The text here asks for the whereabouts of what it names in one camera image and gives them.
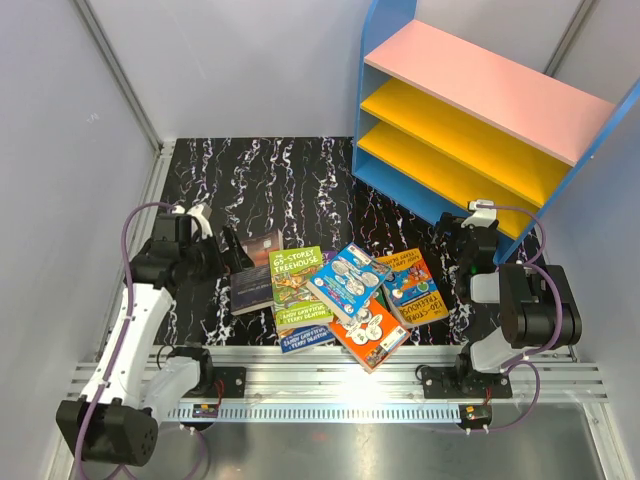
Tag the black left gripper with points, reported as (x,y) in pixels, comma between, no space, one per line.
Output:
(237,259)

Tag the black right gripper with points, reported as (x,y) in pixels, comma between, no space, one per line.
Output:
(448,224)

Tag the dark navy paperback book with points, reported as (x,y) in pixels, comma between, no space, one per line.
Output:
(251,288)

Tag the green 65-storey treehouse book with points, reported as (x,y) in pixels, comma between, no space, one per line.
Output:
(295,305)

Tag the light blue 26-storey treehouse book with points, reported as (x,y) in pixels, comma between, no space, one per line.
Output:
(348,281)

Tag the purple treehouse book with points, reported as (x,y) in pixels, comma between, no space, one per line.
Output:
(328,256)

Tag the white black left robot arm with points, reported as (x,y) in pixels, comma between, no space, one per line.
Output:
(117,416)

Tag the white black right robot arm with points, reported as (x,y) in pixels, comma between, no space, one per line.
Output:
(537,309)

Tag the yellow 130-storey treehouse book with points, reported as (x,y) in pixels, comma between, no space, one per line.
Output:
(410,290)

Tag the blue 91-storey treehouse book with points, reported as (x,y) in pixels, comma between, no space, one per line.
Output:
(302,338)

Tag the dark green book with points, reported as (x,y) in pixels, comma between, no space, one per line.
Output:
(380,298)

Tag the orange cartoon book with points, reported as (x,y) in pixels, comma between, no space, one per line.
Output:
(371,336)

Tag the colourful wooden bookshelf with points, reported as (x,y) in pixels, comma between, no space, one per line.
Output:
(442,122)

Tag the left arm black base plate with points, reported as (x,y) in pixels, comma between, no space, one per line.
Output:
(231,380)

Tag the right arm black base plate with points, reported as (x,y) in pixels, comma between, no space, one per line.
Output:
(448,383)

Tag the aluminium rail frame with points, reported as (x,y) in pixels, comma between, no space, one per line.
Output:
(559,425)

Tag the slotted grey cable duct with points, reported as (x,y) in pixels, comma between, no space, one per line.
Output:
(316,413)

